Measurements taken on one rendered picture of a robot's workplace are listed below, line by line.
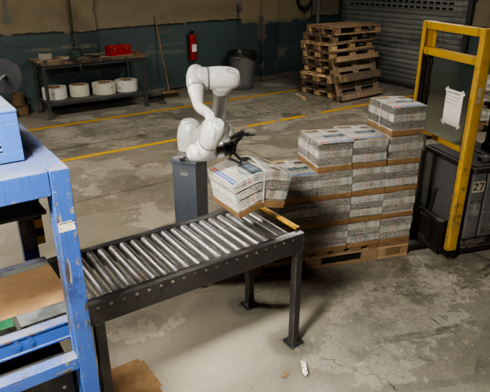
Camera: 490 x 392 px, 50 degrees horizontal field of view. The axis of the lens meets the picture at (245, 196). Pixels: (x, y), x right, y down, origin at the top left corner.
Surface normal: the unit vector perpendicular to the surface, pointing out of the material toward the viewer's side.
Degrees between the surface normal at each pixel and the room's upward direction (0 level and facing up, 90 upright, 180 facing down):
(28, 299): 0
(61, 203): 90
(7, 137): 90
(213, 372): 0
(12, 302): 0
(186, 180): 90
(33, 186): 90
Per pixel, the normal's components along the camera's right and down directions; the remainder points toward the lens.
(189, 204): -0.36, 0.36
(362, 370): 0.00, -0.92
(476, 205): 0.28, 0.38
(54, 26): 0.56, 0.33
